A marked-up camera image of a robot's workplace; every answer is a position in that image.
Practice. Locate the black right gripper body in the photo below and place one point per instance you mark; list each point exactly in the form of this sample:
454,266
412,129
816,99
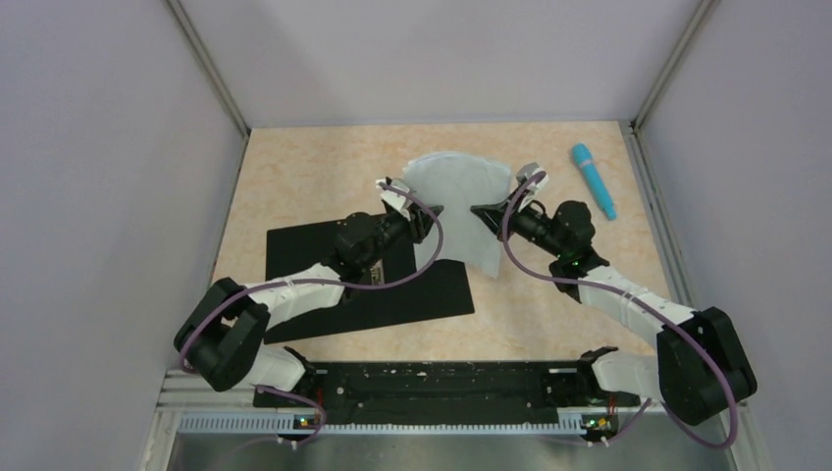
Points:
505,217

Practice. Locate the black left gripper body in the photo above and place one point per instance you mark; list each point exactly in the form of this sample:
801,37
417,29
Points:
415,221

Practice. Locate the white A4 file folder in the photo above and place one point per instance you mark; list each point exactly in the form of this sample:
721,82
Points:
443,291

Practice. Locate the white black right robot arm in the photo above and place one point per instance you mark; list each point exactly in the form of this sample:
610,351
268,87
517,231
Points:
698,353

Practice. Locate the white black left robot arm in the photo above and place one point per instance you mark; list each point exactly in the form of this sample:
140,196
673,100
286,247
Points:
221,340

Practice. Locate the blue marker pen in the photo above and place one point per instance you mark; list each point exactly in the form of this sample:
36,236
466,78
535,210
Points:
585,162

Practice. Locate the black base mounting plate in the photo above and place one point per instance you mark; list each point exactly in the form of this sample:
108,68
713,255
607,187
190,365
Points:
455,393

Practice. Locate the right aluminium corner post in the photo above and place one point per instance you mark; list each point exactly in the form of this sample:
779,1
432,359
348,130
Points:
681,48

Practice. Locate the aluminium corner post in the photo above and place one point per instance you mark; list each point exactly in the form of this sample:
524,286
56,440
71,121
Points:
205,63
681,48

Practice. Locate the white slotted cable duct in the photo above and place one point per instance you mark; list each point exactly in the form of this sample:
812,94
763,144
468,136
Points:
290,424

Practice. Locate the left aluminium corner post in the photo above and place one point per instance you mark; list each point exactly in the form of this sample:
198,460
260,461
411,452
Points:
205,63

